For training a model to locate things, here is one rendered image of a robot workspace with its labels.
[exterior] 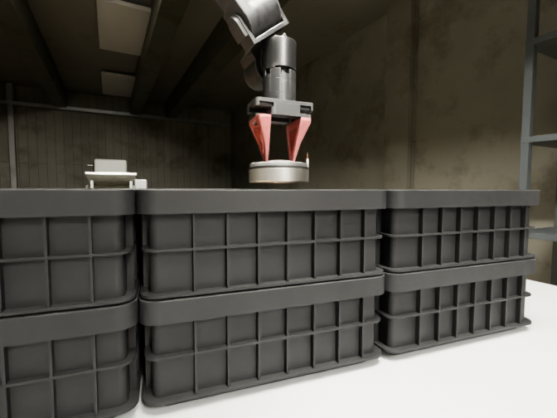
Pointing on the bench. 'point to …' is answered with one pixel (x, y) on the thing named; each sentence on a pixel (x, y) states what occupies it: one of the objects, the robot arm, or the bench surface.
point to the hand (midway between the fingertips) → (278, 157)
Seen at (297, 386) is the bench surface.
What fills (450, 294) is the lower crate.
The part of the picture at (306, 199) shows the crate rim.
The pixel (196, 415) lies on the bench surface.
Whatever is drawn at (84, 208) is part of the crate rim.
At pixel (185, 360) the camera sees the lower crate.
